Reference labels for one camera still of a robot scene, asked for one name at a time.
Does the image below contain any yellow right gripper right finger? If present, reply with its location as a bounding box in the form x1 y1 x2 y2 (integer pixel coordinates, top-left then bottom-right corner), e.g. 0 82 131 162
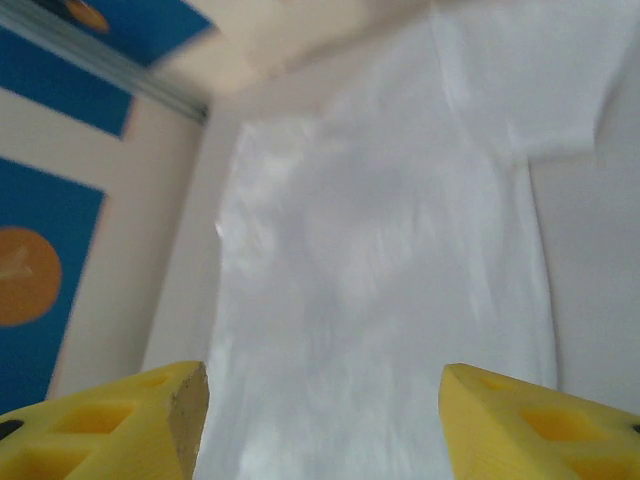
438 363 640 480

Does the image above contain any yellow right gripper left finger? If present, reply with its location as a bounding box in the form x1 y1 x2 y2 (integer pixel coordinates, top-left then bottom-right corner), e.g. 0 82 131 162
0 360 209 480

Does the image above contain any white t-shirt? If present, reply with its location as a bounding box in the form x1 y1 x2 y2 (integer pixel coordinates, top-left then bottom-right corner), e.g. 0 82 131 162
192 7 629 480

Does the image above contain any blue panel large orange circle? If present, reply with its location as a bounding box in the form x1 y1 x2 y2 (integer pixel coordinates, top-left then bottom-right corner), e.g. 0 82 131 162
0 157 106 404

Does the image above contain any plain blue wall panel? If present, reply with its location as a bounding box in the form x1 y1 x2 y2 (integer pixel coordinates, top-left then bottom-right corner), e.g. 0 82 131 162
0 24 134 139

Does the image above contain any aluminium frame post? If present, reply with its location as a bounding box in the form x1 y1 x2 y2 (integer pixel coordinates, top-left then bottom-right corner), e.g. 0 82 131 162
0 12 209 121

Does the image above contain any blue flower-print wall panel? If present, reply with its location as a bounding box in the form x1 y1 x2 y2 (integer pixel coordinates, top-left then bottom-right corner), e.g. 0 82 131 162
62 0 219 69

